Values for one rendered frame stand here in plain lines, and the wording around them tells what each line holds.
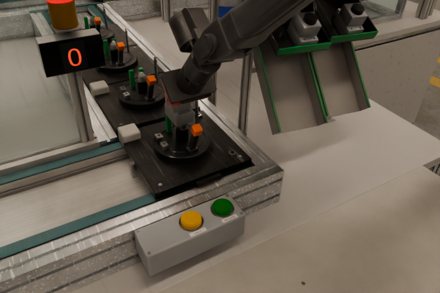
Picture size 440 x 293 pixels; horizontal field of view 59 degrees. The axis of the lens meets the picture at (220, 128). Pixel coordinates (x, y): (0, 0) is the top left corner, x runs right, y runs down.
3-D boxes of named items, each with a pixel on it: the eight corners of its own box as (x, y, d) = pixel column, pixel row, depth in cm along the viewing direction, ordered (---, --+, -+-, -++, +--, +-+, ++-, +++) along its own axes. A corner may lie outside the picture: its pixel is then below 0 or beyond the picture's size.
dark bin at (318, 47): (327, 50, 90) (342, 26, 83) (276, 57, 86) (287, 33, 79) (281, -31, 102) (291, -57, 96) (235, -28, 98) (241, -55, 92)
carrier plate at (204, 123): (251, 165, 92) (251, 157, 91) (155, 201, 82) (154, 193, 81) (203, 115, 109) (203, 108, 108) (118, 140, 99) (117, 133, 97)
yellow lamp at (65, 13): (81, 27, 77) (76, 2, 74) (55, 31, 75) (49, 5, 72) (75, 19, 81) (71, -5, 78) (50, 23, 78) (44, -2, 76)
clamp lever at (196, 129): (198, 149, 89) (203, 129, 83) (190, 152, 88) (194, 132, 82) (190, 137, 90) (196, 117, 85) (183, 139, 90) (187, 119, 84)
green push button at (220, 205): (236, 214, 79) (236, 207, 78) (218, 222, 77) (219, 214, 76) (225, 202, 82) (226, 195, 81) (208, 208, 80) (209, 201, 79)
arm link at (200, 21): (214, 48, 62) (251, 45, 67) (187, -15, 63) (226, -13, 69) (177, 82, 70) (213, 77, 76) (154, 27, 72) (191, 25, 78)
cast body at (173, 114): (194, 121, 89) (193, 95, 85) (176, 127, 87) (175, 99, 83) (178, 104, 94) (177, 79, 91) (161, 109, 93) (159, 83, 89)
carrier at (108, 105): (200, 113, 110) (200, 72, 103) (116, 137, 100) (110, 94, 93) (165, 77, 127) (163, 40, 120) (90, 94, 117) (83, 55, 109)
